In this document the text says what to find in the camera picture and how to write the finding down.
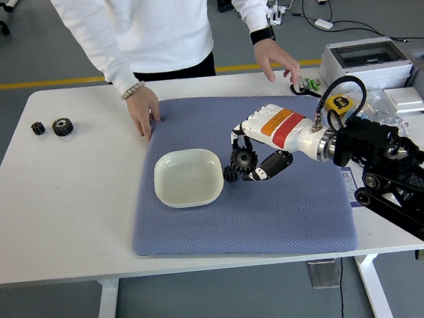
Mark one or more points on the person's left forearm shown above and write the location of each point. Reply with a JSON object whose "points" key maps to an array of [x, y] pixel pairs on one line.
{"points": [[254, 16]]}

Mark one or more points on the white desk foot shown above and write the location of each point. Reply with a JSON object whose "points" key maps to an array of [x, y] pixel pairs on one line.
{"points": [[13, 1]]}

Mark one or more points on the white purple-edged label card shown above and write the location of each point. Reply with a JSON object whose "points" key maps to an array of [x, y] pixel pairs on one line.
{"points": [[347, 183]]}

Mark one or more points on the white power strip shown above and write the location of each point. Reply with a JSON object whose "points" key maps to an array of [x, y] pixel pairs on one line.
{"points": [[279, 14]]}

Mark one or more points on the person's left hand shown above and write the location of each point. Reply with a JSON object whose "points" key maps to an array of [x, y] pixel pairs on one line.
{"points": [[273, 55]]}

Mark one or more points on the green white connector set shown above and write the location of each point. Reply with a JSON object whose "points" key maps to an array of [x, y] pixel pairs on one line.
{"points": [[308, 84]]}

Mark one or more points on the white adapter on floor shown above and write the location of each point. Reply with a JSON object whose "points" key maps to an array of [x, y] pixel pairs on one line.
{"points": [[323, 23]]}

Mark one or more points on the person's right hand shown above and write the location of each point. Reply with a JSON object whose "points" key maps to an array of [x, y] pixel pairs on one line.
{"points": [[143, 109]]}

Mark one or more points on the white table leg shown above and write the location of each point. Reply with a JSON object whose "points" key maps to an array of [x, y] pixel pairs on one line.
{"points": [[375, 290], [108, 312]]}

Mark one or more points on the white electrical enclosure box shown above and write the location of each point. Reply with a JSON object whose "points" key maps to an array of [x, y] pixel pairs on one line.
{"points": [[361, 69]]}

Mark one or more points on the black box on floor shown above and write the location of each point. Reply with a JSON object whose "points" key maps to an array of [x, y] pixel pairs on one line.
{"points": [[224, 2]]}

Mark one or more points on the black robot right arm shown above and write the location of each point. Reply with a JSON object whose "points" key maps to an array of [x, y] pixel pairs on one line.
{"points": [[375, 139]]}

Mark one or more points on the blue-grey quilted mat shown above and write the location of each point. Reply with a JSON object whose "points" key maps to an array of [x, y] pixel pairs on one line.
{"points": [[277, 216]]}

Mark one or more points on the white square dish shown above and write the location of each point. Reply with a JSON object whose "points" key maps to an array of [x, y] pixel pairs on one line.
{"points": [[184, 180]]}

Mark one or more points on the clear bag of parts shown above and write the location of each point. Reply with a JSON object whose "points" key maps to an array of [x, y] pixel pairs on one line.
{"points": [[384, 110]]}

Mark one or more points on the white flat box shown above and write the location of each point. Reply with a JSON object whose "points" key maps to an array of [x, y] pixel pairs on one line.
{"points": [[405, 99]]}

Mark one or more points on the small black gear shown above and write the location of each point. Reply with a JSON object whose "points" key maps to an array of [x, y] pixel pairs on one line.
{"points": [[230, 175], [38, 128]]}

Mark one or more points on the person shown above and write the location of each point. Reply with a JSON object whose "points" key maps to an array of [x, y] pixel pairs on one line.
{"points": [[153, 21]]}

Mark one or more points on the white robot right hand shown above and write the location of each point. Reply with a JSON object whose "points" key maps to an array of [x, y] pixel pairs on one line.
{"points": [[280, 130]]}

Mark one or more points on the person's right forearm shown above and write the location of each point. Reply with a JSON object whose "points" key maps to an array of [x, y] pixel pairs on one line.
{"points": [[113, 67]]}

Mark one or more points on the clear plastic holder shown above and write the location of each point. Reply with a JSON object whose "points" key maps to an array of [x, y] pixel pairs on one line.
{"points": [[323, 274]]}

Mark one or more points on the large black gear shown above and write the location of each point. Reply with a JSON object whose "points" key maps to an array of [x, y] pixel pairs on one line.
{"points": [[62, 127], [244, 159]]}

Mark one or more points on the black wrist watch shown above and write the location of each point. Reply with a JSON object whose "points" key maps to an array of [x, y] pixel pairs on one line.
{"points": [[262, 35]]}

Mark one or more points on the yellow tape measure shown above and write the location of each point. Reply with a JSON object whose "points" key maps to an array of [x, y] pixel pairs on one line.
{"points": [[340, 102]]}

